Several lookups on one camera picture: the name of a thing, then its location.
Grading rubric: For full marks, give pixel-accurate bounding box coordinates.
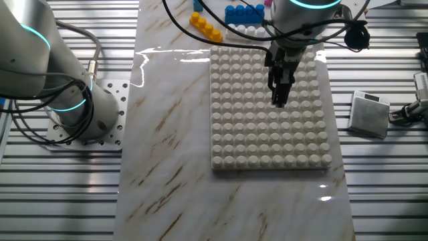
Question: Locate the silver digital scale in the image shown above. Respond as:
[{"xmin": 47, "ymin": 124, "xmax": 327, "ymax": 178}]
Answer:
[{"xmin": 347, "ymin": 90, "xmax": 391, "ymax": 140}]

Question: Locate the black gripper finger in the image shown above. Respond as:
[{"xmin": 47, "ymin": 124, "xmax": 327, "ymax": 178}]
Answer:
[
  {"xmin": 276, "ymin": 82, "xmax": 292, "ymax": 108},
  {"xmin": 268, "ymin": 82, "xmax": 279, "ymax": 104}
]

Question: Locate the white paper sheet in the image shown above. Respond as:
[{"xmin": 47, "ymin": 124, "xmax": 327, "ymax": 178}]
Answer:
[{"xmin": 367, "ymin": 0, "xmax": 402, "ymax": 9}]

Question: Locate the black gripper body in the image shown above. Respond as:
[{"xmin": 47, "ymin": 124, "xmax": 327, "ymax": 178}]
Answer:
[{"xmin": 263, "ymin": 39, "xmax": 304, "ymax": 84}]

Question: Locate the orange-yellow four-stud block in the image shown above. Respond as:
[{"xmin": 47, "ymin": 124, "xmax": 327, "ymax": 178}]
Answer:
[{"xmin": 189, "ymin": 11, "xmax": 224, "ymax": 44}]

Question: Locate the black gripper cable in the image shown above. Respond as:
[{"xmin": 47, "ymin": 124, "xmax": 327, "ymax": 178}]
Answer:
[{"xmin": 162, "ymin": 0, "xmax": 270, "ymax": 54}]

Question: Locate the thick grey cable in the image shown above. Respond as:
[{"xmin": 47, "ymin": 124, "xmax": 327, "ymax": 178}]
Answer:
[{"xmin": 55, "ymin": 19, "xmax": 102, "ymax": 83}]

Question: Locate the white studded baseplate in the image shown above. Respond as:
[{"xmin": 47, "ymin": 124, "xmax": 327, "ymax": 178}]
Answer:
[{"xmin": 209, "ymin": 45, "xmax": 333, "ymax": 171}]

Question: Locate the white four-stud block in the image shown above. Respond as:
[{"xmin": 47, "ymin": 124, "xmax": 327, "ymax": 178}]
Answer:
[{"xmin": 225, "ymin": 23, "xmax": 268, "ymax": 43}]

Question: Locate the white marble board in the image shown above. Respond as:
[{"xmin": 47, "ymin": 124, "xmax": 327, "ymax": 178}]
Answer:
[{"xmin": 113, "ymin": 0, "xmax": 356, "ymax": 241}]

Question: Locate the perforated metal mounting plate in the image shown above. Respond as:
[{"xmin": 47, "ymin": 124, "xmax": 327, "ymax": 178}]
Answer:
[{"xmin": 45, "ymin": 79, "xmax": 130, "ymax": 152}]

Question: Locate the small silver camera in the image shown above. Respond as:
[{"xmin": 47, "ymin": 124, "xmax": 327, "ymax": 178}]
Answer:
[{"xmin": 413, "ymin": 72, "xmax": 428, "ymax": 101}]

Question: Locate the blue four-stud block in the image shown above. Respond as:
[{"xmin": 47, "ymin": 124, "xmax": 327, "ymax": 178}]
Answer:
[{"xmin": 224, "ymin": 3, "xmax": 265, "ymax": 25}]

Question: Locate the black camera clamp mount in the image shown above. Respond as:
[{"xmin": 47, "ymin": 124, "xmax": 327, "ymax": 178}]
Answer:
[{"xmin": 389, "ymin": 99, "xmax": 428, "ymax": 127}]

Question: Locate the black box device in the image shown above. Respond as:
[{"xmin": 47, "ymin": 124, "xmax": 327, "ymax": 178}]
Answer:
[{"xmin": 416, "ymin": 31, "xmax": 428, "ymax": 72}]

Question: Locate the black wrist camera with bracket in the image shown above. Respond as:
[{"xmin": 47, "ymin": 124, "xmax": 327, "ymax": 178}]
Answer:
[{"xmin": 343, "ymin": 20, "xmax": 371, "ymax": 51}]

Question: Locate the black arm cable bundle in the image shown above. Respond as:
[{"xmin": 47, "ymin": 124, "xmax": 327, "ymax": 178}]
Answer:
[{"xmin": 0, "ymin": 78, "xmax": 97, "ymax": 147}]

